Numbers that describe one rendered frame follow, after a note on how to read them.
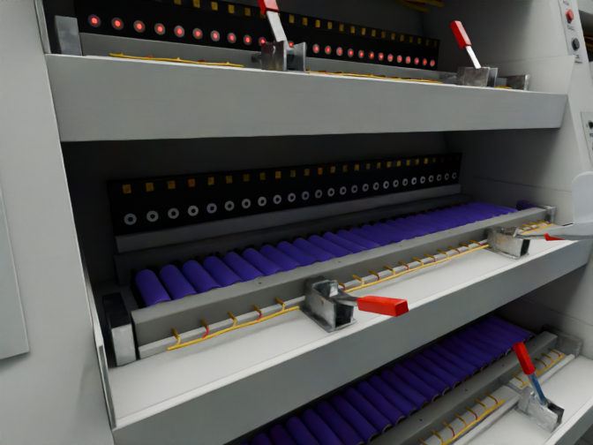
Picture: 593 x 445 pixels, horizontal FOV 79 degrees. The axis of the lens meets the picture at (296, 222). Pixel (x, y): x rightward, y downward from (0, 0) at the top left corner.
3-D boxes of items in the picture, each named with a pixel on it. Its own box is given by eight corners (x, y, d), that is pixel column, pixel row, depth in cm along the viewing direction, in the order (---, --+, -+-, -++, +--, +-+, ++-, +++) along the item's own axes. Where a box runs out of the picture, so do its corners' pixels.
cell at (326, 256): (304, 251, 42) (341, 271, 37) (291, 254, 41) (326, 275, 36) (304, 236, 41) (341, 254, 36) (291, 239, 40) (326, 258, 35)
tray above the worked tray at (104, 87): (560, 127, 52) (584, 19, 48) (59, 142, 20) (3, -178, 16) (439, 123, 68) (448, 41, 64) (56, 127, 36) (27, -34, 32)
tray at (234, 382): (588, 263, 51) (604, 198, 49) (123, 495, 20) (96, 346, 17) (460, 226, 67) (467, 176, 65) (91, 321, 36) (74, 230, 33)
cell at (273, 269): (257, 262, 39) (288, 286, 33) (241, 266, 38) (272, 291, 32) (256, 246, 38) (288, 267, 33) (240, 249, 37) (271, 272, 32)
